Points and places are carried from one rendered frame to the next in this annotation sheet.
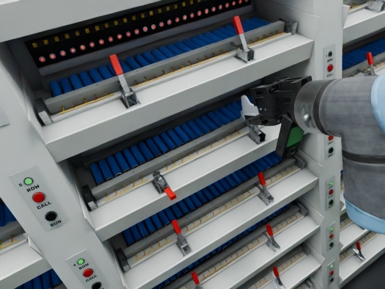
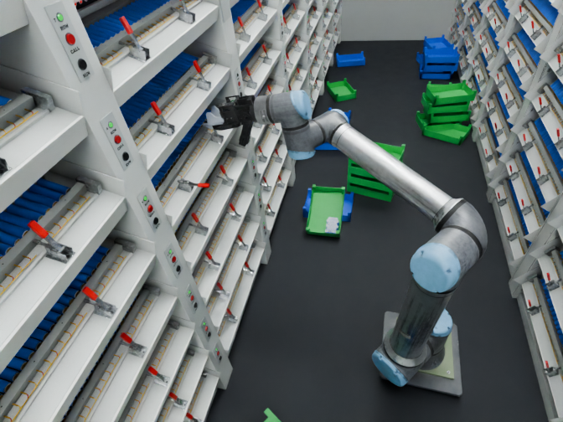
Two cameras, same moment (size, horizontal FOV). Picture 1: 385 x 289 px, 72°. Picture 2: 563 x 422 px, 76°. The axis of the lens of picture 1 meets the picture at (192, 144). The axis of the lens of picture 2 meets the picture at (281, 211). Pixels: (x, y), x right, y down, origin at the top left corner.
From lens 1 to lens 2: 75 cm
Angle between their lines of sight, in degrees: 45
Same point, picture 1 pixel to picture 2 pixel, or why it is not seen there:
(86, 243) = (170, 238)
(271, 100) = (235, 111)
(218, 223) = (210, 208)
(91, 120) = (157, 148)
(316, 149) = not seen: hidden behind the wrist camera
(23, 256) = (140, 260)
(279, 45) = (214, 74)
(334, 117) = (278, 113)
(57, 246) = (159, 243)
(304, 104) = (260, 110)
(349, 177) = (290, 139)
